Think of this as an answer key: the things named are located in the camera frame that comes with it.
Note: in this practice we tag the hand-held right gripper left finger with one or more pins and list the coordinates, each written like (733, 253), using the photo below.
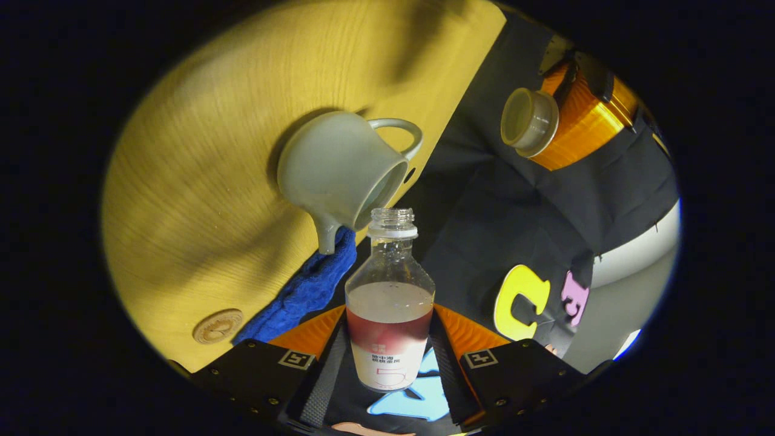
(321, 375)

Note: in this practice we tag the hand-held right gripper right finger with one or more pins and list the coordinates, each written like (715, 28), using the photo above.
(451, 375)

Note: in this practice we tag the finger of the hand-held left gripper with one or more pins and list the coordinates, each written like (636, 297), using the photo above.
(587, 121)

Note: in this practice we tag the white teacup lid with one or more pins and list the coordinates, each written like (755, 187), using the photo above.
(527, 121)

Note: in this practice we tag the clear water bottle pink label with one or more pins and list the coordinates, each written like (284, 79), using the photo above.
(390, 315)

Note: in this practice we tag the round wooden coaster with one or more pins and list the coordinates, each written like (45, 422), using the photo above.
(218, 326)

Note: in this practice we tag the white ceramic teacup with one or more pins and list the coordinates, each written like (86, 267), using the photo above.
(333, 169)

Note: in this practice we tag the blue towel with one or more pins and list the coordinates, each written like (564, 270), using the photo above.
(303, 290)

